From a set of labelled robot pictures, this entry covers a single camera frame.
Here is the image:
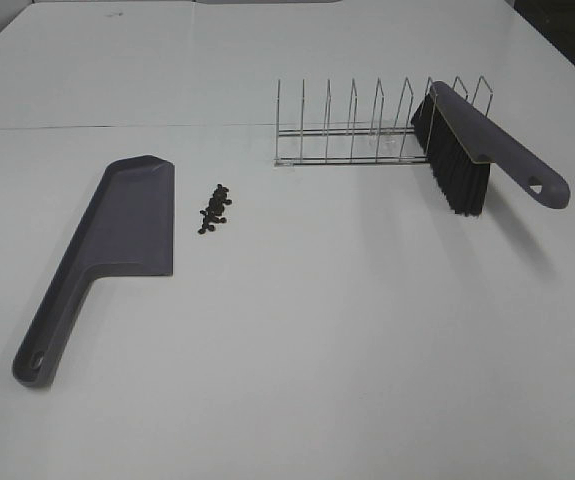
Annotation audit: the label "pile of coffee beans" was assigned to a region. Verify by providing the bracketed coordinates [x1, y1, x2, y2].
[197, 184, 232, 235]

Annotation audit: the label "grey plastic dustpan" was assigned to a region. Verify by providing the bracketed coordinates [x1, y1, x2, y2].
[12, 155, 175, 389]

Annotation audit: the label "grey hand brush black bristles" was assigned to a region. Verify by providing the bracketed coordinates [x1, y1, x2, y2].
[411, 81, 571, 216]

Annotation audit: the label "chrome wire dish rack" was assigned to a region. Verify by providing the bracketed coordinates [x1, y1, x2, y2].
[273, 76, 477, 167]

